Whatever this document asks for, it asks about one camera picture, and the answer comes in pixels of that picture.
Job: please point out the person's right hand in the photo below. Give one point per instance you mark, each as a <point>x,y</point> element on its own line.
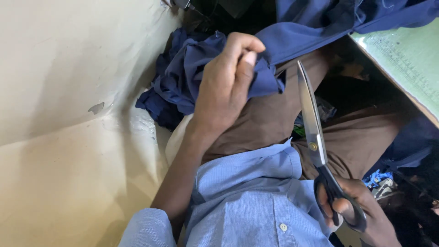
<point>368,212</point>

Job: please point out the person's left hand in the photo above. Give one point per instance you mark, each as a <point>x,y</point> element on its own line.
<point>219,92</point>

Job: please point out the person's right fingers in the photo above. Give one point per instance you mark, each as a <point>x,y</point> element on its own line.
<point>343,209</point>

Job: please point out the blue fabric piece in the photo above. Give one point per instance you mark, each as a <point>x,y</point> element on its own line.
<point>308,31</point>

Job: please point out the heap of fabric scraps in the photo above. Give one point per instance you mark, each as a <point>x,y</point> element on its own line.
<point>387,185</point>

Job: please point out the light blue checked shirt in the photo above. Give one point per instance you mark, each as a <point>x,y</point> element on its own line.
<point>247,199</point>

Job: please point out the grey fabric scrap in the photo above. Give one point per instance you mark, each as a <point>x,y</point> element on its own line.
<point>325,109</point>

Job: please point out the brown trousers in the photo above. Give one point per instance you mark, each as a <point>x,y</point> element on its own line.
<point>267,116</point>

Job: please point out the wooden work table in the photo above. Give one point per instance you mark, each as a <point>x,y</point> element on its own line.
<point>394,80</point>

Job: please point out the green cutting mat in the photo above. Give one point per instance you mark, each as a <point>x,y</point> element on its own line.
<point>408,58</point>

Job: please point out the heap of navy fabric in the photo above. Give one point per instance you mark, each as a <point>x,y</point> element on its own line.
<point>178,75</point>

